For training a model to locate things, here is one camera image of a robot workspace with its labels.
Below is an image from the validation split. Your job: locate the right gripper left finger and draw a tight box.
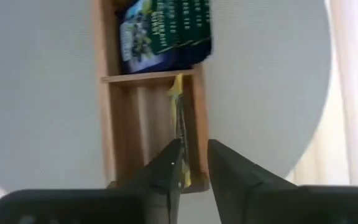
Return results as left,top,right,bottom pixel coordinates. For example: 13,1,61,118
0,138,186,224

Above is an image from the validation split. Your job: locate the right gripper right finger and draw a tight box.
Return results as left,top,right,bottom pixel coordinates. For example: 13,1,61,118
207,139,358,224

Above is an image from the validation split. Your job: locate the yellow tea packet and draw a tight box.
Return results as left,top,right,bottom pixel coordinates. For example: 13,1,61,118
167,73,193,189

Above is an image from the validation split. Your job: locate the dark blue tea packet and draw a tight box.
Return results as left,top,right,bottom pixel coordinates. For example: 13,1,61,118
116,0,213,75

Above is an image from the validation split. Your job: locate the wooden organizer box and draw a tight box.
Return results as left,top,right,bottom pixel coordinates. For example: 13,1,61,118
91,0,211,194

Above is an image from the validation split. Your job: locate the round grey mat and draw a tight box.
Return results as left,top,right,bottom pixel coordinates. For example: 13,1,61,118
0,0,333,224

